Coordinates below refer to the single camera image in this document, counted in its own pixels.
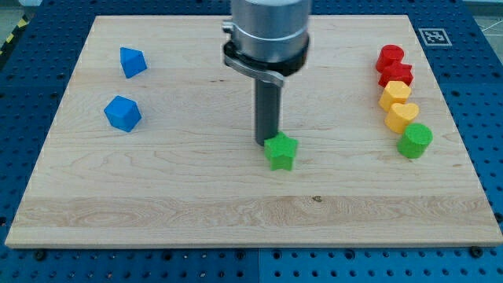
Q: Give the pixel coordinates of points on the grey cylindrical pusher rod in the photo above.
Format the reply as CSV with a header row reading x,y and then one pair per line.
x,y
267,110

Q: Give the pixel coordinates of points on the green star block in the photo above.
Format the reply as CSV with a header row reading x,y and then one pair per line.
x,y
280,151

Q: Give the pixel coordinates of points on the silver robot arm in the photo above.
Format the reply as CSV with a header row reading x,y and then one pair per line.
x,y
268,41

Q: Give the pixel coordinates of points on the red star block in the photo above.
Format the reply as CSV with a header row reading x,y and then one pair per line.
x,y
396,71

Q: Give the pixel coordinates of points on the wooden board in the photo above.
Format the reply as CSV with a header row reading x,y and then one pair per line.
x,y
190,175

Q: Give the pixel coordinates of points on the yellow pentagon block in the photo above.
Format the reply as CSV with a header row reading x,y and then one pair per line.
x,y
394,92

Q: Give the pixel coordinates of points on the red cylinder block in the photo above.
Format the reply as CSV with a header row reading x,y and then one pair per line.
x,y
388,55

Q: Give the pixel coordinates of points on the yellow heart block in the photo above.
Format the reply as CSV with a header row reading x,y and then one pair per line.
x,y
400,116

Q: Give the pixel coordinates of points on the blue pyramid block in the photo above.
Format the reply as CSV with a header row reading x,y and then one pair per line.
x,y
132,61

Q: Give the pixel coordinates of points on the blue cube block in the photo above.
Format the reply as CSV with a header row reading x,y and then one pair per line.
x,y
122,113

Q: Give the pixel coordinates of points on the green cylinder block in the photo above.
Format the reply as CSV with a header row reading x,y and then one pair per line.
x,y
414,140

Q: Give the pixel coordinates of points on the white fiducial marker tag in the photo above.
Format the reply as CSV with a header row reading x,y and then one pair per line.
x,y
435,37

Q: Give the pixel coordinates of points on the black yellow hazard tape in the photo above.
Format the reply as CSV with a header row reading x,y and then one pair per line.
x,y
14,36

